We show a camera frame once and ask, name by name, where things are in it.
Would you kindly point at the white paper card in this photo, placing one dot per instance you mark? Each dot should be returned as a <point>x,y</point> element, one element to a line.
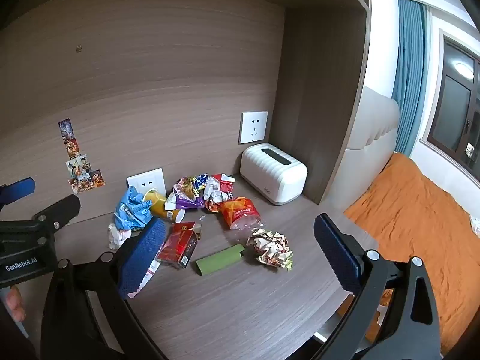
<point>254,127</point>

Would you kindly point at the bed with orange cover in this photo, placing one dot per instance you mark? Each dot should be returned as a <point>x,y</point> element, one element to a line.
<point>420,232</point>

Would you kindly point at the cartoon wall sticker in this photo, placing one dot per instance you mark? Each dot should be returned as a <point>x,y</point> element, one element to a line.
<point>73,149</point>
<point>66,128</point>
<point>78,165</point>
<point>87,182</point>

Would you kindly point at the person's left hand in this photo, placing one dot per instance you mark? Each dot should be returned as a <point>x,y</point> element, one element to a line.
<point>17,305</point>

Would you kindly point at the white item on bed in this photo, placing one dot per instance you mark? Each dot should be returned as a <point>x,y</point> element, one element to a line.
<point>475,225</point>

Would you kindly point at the white packet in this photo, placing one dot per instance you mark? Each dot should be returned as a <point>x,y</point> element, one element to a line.
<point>152,270</point>

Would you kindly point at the blue plastic bag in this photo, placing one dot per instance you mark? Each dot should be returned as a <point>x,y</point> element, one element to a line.
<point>131,210</point>

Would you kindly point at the red cigarette box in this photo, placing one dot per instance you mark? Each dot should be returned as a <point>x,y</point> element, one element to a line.
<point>178,245</point>

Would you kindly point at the blue curtain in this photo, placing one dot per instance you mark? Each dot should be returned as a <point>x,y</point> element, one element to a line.
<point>410,75</point>

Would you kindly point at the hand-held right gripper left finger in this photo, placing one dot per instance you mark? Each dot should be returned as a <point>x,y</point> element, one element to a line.
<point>144,255</point>

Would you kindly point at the purple snack wrapper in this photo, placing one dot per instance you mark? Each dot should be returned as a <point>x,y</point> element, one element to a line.
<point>185,195</point>

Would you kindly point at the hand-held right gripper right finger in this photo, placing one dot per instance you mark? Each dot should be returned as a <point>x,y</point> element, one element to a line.
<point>337,258</point>

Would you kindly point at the red and silver snack wrapper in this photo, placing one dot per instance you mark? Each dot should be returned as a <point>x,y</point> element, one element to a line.
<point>217,191</point>

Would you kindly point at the white ribbed tissue box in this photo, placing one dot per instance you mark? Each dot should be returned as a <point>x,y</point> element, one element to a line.
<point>273,174</point>

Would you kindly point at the white tissue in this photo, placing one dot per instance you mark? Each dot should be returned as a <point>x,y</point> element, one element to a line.
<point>118,236</point>

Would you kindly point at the wooden desk side panel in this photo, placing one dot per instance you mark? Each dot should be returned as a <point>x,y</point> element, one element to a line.
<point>318,101</point>

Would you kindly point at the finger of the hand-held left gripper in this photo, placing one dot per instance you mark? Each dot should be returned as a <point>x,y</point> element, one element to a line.
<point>18,189</point>
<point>62,208</point>

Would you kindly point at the dark framed window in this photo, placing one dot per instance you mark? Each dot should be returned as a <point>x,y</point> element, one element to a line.
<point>455,101</point>

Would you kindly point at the orange paper cup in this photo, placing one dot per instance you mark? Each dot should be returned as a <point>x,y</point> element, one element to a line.
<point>163,206</point>

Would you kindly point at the beige padded headboard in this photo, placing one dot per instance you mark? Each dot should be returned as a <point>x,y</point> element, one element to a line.
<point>373,135</point>

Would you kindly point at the red label plastic packet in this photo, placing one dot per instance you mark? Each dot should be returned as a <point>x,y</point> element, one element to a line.
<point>240,213</point>

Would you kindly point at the white wall socket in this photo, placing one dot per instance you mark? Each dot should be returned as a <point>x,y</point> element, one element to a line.
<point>140,182</point>

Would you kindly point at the paper ball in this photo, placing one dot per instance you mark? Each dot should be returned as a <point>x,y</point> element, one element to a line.
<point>270,247</point>

